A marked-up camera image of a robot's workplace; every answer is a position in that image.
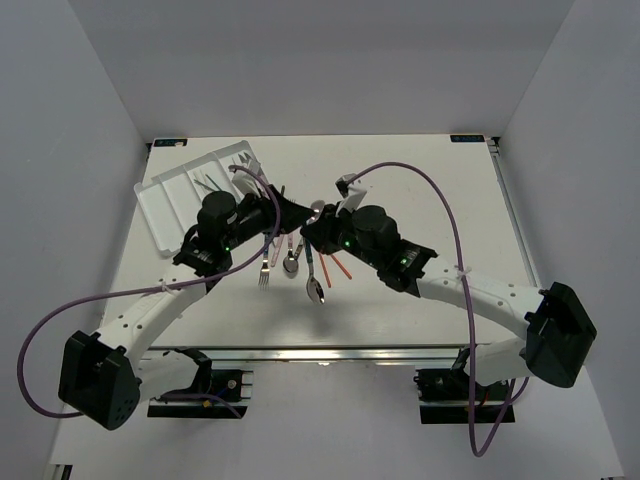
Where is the right blue table label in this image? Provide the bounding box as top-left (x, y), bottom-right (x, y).
top-left (449, 134), bottom-right (485, 143)

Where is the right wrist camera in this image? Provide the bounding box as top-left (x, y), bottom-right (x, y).
top-left (335, 173), bottom-right (368, 217)

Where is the white divided cutlery tray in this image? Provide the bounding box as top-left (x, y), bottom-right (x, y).
top-left (134, 140), bottom-right (257, 257)

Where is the dark handled knife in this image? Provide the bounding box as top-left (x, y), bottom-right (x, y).
top-left (239, 153), bottom-right (252, 168)

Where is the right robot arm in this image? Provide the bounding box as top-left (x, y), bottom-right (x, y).
top-left (301, 205), bottom-right (597, 399)

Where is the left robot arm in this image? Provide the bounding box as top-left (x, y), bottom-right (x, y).
top-left (58, 192), bottom-right (314, 430)

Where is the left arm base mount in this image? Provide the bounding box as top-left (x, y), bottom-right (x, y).
top-left (147, 348), bottom-right (254, 419)

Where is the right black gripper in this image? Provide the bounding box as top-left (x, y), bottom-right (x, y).
top-left (300, 202), bottom-right (382, 271)

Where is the orange chopstick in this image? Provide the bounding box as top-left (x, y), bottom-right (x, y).
top-left (330, 254), bottom-right (353, 280)
top-left (318, 253), bottom-right (332, 288)

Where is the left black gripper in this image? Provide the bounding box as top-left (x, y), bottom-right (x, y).
top-left (223, 185), bottom-right (315, 252)

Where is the pink handled fork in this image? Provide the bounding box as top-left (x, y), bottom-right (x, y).
top-left (286, 232), bottom-right (294, 260)

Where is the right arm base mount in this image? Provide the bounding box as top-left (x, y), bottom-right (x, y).
top-left (413, 369), bottom-right (508, 425)

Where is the aluminium table frame rail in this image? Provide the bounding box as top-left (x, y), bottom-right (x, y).
top-left (94, 342), bottom-right (531, 366)

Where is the left blue table label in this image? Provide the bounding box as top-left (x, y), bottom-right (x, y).
top-left (153, 138), bottom-right (188, 148)

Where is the green handled spoon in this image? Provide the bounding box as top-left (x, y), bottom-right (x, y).
top-left (304, 240), bottom-right (325, 305)

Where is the green handled fork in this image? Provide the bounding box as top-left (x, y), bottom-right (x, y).
top-left (258, 234), bottom-right (271, 290)

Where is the pink handled spoon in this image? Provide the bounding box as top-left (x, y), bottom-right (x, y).
top-left (270, 234), bottom-right (286, 268)

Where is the teal chopstick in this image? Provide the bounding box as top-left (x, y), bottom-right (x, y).
top-left (192, 172), bottom-right (216, 192)
top-left (204, 173), bottom-right (222, 191)

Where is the blue table label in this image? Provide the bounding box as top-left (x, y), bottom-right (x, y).
top-left (449, 134), bottom-right (485, 143)
top-left (153, 138), bottom-right (188, 148)

